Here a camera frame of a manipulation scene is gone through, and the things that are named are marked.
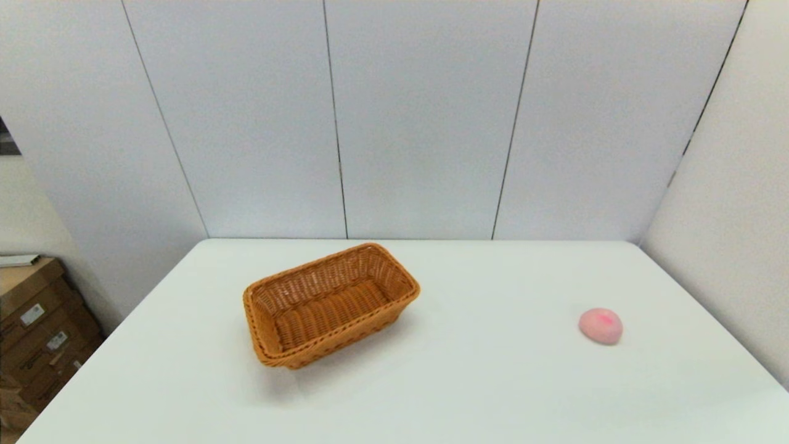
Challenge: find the pink peach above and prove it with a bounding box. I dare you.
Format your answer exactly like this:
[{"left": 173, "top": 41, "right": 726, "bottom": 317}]
[{"left": 578, "top": 307, "right": 624, "bottom": 346}]

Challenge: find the brown wicker rectangular basket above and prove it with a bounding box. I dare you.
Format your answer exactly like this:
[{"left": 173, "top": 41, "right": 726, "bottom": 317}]
[{"left": 242, "top": 242, "right": 422, "bottom": 369}]

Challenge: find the cardboard box with white labels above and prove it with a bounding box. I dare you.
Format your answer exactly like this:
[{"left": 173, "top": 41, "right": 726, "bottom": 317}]
[{"left": 0, "top": 281, "right": 104, "bottom": 413}]

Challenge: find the low brown cardboard box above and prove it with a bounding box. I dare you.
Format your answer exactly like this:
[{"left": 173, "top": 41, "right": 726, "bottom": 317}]
[{"left": 0, "top": 373, "right": 39, "bottom": 444}]

